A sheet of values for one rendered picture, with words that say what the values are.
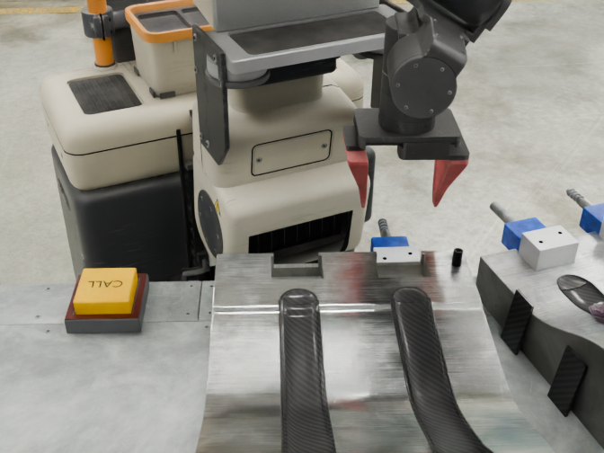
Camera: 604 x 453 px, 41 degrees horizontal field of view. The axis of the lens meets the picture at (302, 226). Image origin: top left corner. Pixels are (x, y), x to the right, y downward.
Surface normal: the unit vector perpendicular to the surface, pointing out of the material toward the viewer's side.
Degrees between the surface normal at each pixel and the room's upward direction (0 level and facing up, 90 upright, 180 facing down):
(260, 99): 98
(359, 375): 2
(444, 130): 0
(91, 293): 0
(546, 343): 90
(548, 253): 90
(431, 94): 90
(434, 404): 14
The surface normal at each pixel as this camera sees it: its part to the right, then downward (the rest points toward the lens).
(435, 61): -0.03, 0.56
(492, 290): -0.94, 0.18
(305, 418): -0.04, -0.98
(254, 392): 0.00, -0.83
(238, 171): 0.42, 0.62
